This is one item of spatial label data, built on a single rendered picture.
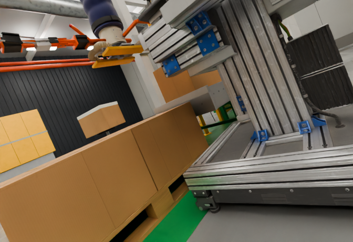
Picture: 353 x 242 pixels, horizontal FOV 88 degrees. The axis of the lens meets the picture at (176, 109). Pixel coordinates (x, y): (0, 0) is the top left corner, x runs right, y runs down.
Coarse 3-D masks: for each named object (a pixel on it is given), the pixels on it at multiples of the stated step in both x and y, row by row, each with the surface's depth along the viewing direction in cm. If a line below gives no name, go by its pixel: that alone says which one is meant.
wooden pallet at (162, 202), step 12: (168, 192) 110; (180, 192) 120; (144, 204) 97; (156, 204) 102; (168, 204) 108; (132, 216) 91; (156, 216) 101; (120, 228) 86; (144, 228) 97; (108, 240) 81; (132, 240) 92
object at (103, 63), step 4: (100, 60) 129; (104, 60) 131; (108, 60) 133; (112, 60) 136; (116, 60) 138; (120, 60) 142; (124, 60) 146; (128, 60) 150; (132, 60) 154; (96, 64) 129; (100, 64) 132; (104, 64) 135; (108, 64) 139; (112, 64) 142; (116, 64) 146; (120, 64) 150
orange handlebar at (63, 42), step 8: (136, 24) 123; (128, 32) 129; (24, 40) 94; (32, 40) 97; (64, 40) 108; (72, 40) 111; (96, 40) 123; (104, 40) 127; (128, 40) 142; (0, 48) 90
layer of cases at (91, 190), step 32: (128, 128) 126; (160, 128) 119; (192, 128) 141; (64, 160) 78; (96, 160) 87; (128, 160) 98; (160, 160) 112; (192, 160) 131; (0, 192) 63; (32, 192) 69; (64, 192) 75; (96, 192) 83; (128, 192) 93; (32, 224) 66; (64, 224) 72; (96, 224) 80
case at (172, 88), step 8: (160, 72) 175; (184, 72) 157; (208, 72) 176; (216, 72) 187; (160, 80) 178; (168, 80) 171; (176, 80) 165; (184, 80) 159; (192, 80) 156; (200, 80) 164; (208, 80) 173; (216, 80) 183; (160, 88) 181; (168, 88) 174; (176, 88) 168; (184, 88) 162; (192, 88) 156; (168, 96) 178; (176, 96) 171
